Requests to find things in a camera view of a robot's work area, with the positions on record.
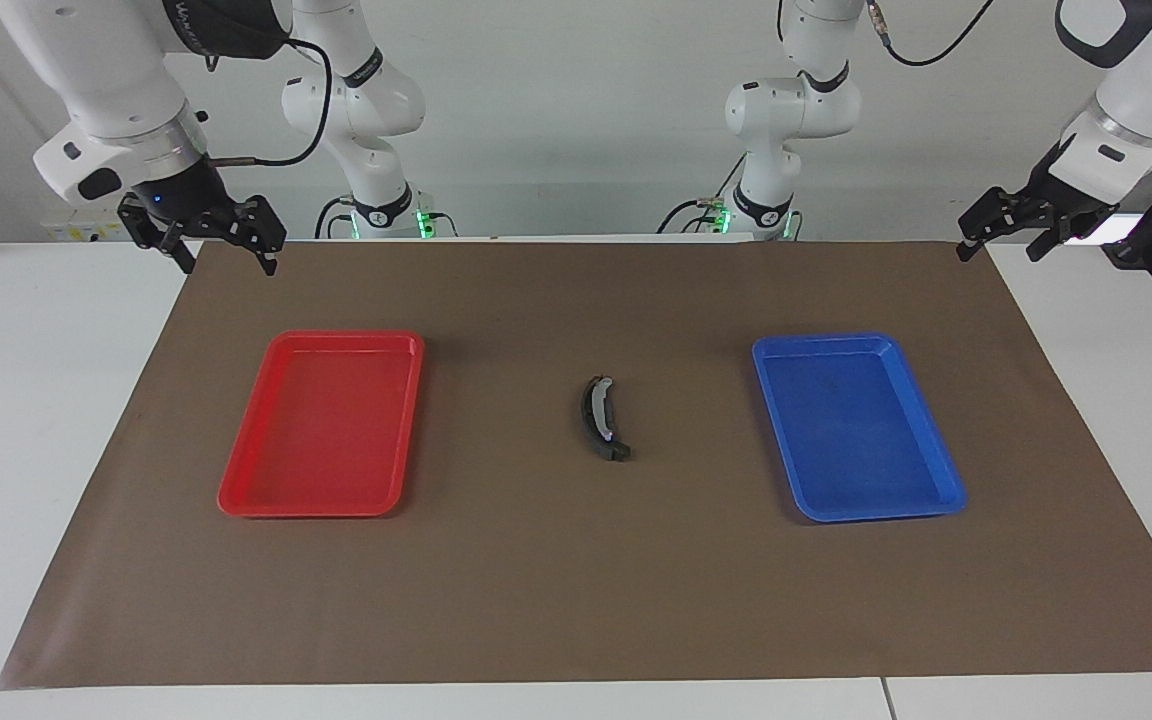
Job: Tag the brown paper table mat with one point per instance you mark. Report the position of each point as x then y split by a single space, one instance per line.
576 580

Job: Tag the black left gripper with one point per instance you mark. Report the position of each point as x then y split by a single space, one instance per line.
1061 205

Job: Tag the red plastic tray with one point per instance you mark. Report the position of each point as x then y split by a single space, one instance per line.
321 430

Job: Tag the blue plastic tray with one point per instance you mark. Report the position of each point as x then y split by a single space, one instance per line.
856 430

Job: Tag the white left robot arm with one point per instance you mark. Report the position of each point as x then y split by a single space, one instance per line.
1146 90

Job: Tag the white box with yellow label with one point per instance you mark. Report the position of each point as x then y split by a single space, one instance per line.
66 230

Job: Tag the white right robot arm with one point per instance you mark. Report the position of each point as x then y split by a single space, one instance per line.
116 80

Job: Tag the dark brake pad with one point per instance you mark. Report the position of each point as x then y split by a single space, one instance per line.
618 453

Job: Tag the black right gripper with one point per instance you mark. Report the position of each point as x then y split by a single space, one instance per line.
181 200

